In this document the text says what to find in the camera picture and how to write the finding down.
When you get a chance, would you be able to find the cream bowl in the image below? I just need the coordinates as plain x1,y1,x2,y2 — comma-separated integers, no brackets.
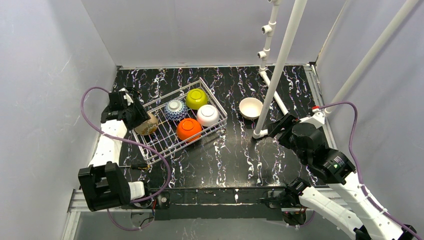
239,97,263,120
176,118,203,143
134,112,159,136

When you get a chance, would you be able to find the red patterned bowl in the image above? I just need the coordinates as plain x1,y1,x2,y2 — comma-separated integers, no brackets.
164,99,188,121

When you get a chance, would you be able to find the yellow-green bowl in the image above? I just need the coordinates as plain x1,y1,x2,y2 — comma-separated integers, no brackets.
185,88,209,110

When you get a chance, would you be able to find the white bowl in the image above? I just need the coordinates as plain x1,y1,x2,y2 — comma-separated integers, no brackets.
196,104,220,127

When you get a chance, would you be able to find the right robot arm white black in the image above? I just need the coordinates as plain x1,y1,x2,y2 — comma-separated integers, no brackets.
261,113,418,240

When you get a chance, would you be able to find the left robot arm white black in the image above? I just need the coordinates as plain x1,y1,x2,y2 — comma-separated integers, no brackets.
78,88,151,212

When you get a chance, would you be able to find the yellow black screwdriver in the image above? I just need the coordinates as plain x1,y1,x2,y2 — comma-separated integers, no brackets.
119,163,152,171

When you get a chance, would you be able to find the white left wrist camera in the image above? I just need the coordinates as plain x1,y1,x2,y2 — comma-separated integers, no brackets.
119,87,134,106

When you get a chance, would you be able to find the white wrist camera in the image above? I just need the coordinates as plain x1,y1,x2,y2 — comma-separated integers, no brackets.
119,87,134,106
304,106,326,129

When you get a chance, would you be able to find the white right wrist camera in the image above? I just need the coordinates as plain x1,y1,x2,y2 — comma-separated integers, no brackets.
304,106,326,129

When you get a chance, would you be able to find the coiled black cable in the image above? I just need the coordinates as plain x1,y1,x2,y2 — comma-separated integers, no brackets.
114,87,141,107

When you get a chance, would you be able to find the white wire dish rack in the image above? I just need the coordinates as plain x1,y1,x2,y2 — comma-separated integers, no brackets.
131,77,228,158

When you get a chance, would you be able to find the white PVC pipe frame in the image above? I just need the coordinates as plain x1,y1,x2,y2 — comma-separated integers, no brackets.
252,0,420,140

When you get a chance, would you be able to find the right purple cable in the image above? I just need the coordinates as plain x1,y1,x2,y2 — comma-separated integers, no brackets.
314,100,418,240

